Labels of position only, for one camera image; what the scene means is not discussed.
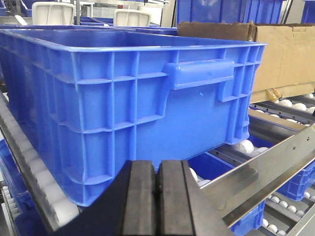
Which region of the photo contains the white roller track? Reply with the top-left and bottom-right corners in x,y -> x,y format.
0,94 -> 79,233

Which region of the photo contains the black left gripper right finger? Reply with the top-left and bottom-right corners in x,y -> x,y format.
157,160 -> 233,236

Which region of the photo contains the large blue plastic bin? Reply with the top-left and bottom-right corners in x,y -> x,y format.
0,29 -> 265,207

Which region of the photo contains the brown cardboard box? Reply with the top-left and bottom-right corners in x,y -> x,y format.
177,22 -> 315,103

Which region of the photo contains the stainless steel rack rail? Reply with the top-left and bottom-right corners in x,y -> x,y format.
201,125 -> 315,227

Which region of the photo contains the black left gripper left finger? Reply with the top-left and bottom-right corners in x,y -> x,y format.
55,160 -> 156,236

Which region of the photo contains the white chair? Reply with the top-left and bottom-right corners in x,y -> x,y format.
113,9 -> 152,27
31,1 -> 75,25

